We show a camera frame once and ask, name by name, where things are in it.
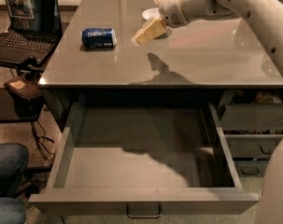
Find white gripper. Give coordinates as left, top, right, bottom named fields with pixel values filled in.
left=132, top=0, right=189, bottom=46

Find blue pepsi can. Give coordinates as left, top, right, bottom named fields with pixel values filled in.
left=81, top=28, right=116, bottom=48

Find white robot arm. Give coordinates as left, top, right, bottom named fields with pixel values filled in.
left=132, top=0, right=283, bottom=224

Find open grey top drawer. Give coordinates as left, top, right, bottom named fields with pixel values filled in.
left=30, top=104, right=259, bottom=216

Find grey middle side drawer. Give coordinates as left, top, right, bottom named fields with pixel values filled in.
left=225, top=134, right=283, bottom=159

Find grey lower side drawer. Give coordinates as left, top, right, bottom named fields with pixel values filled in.
left=234, top=161, right=268, bottom=176

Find white ceramic bowl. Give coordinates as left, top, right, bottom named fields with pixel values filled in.
left=142, top=7, right=161, bottom=21

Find black laptop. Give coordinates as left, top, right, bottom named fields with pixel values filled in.
left=0, top=0, right=63, bottom=67

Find black laptop stand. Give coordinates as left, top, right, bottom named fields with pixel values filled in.
left=4, top=70, right=44, bottom=119

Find person leg in jeans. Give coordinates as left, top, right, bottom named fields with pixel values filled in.
left=0, top=143, right=29, bottom=224

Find black cables on floor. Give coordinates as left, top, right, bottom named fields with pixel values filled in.
left=30, top=120, right=57, bottom=163

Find metal drawer handle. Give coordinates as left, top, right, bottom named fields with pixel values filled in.
left=126, top=203, right=162, bottom=219

